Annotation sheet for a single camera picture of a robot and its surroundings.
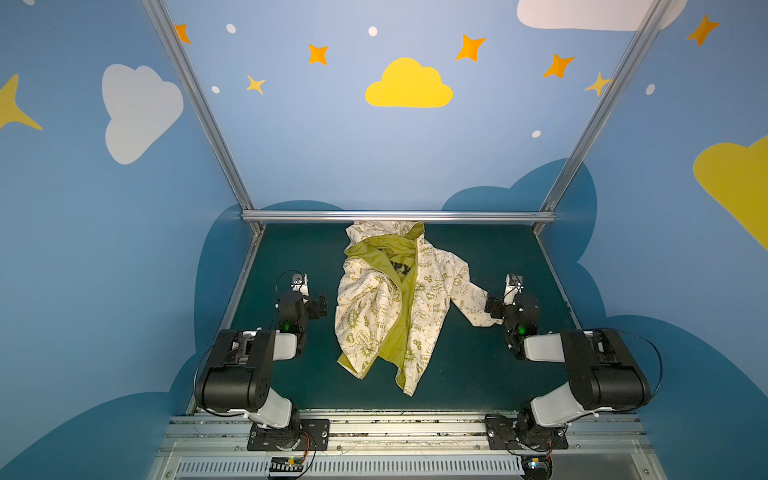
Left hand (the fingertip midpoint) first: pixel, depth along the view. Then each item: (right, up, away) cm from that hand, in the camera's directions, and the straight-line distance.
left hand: (306, 292), depth 95 cm
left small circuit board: (+2, -40, -22) cm, 46 cm away
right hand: (+65, +1, 0) cm, 65 cm away
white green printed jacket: (+28, 0, 0) cm, 28 cm away
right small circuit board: (+64, -41, -22) cm, 79 cm away
